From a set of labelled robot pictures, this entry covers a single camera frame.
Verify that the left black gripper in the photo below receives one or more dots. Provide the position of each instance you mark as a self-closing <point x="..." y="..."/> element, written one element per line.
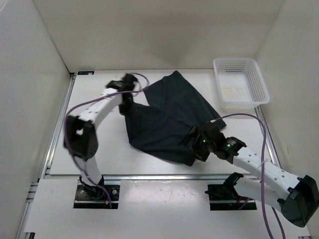
<point x="129" y="110"/>

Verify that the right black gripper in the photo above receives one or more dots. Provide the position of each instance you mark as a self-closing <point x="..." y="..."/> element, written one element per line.
<point x="199" y="155"/>

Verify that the dark navy sport shorts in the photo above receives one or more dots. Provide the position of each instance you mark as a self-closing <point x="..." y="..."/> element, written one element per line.
<point x="174" y="107"/>

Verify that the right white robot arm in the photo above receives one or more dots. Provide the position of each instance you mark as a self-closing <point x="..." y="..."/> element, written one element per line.
<point x="295" y="197"/>

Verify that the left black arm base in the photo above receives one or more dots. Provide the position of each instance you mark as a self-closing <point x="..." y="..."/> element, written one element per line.
<point x="84" y="199"/>

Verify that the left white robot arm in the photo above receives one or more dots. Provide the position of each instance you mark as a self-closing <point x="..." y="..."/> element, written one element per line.
<point x="81" y="124"/>

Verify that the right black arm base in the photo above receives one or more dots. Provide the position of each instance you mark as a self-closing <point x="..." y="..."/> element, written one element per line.
<point x="224" y="197"/>

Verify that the small dark label sticker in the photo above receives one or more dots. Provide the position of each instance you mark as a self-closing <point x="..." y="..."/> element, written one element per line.
<point x="85" y="72"/>

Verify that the white perforated plastic basket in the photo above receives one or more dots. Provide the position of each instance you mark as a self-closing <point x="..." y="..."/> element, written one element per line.
<point x="240" y="83"/>

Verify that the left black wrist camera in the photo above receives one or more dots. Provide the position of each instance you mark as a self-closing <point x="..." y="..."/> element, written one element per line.
<point x="129" y="79"/>

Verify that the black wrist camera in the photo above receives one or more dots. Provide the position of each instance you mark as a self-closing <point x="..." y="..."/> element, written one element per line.
<point x="129" y="79"/>
<point x="210" y="130"/>

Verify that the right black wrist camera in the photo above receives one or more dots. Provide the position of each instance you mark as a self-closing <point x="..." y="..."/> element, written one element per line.
<point x="210" y="130"/>

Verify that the front aluminium rail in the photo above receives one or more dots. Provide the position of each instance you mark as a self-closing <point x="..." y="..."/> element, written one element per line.
<point x="167" y="177"/>

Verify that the left aluminium frame rail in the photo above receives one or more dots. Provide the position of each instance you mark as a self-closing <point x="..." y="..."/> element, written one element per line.
<point x="46" y="161"/>

